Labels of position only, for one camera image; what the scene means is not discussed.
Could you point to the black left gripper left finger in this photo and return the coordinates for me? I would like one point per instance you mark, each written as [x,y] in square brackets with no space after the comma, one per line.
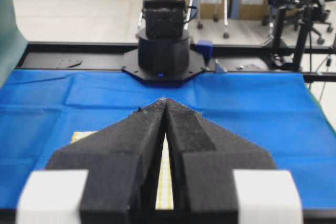
[96,179]

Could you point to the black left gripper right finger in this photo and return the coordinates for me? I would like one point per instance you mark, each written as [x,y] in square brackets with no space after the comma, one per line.
[225,178]

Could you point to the yellow checkered towel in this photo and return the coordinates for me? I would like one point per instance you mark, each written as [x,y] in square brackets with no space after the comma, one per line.
[157,191]

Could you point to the blue table cloth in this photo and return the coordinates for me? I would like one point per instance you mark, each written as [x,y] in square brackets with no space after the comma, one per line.
[41,110]

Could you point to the blue plastic clamp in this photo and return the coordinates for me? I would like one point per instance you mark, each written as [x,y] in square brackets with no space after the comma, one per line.
[205,47]

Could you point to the cardboard box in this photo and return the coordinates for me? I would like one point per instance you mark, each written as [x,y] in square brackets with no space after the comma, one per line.
[237,9]

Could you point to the green curtain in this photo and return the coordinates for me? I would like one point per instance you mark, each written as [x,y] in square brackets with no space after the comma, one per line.
[13,43]

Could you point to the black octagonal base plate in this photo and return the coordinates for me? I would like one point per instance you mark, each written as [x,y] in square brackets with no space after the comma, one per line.
[173,69]

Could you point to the black table frame rail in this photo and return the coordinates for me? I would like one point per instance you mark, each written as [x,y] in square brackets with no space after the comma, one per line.
[108,57]

